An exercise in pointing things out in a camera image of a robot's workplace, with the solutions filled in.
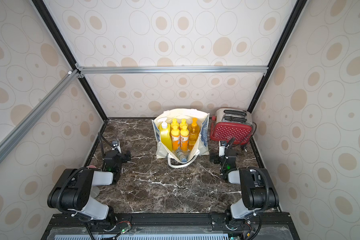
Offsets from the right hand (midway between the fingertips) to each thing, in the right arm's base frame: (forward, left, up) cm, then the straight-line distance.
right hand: (225, 150), depth 94 cm
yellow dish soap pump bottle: (+1, +36, +16) cm, 40 cm away
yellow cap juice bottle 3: (+8, +32, +16) cm, 36 cm away
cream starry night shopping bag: (+8, +15, +16) cm, 23 cm away
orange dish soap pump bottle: (+3, +20, +11) cm, 23 cm away
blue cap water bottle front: (-8, +26, +5) cm, 28 cm away
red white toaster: (+12, -3, +13) cm, 18 cm away
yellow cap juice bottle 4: (+7, +26, +16) cm, 32 cm away
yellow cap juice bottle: (+1, +31, +10) cm, 32 cm away
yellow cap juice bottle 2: (0, +25, +14) cm, 29 cm away
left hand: (-3, +64, +4) cm, 64 cm away
